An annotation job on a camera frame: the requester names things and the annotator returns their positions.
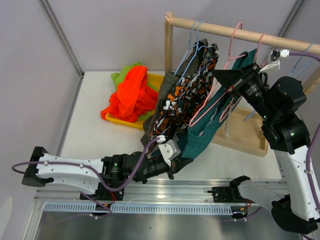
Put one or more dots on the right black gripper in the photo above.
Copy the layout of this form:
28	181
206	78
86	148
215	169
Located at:
232	76

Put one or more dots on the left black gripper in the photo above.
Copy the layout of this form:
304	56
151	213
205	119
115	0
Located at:
177	164

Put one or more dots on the teal shorts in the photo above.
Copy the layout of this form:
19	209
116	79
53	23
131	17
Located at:
197	138

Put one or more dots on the orange shorts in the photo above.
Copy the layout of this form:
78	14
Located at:
130	92

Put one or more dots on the lime green shorts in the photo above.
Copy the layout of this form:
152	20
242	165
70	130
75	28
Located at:
120	75

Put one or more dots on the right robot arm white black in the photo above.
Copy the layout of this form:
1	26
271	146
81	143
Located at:
299	210

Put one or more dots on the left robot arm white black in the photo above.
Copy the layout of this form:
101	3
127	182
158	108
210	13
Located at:
110	172

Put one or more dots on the camouflage patterned shorts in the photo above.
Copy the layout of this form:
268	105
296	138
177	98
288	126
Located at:
185	98

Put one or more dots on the olive grey shorts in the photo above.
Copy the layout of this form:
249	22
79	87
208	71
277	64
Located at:
170	79

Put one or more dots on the wooden clothes rack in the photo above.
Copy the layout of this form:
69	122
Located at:
281	127

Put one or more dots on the yellow plastic tray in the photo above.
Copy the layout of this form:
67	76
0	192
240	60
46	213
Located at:
140	100

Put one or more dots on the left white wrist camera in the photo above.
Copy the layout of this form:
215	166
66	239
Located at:
169	149

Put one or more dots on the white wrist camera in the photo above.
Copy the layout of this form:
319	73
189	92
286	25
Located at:
169	149
273	60

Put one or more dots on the aluminium mounting rail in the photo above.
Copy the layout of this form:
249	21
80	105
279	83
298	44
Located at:
154	190

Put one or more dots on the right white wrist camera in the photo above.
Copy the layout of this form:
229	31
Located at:
273	60

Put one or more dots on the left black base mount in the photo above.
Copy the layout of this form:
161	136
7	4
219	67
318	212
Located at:
102	194

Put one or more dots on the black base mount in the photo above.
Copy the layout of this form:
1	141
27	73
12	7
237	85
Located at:
102	194
229	194

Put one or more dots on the slotted cable duct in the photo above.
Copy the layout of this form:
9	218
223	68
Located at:
135	208

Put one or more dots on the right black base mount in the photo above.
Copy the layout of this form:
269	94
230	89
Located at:
229	194

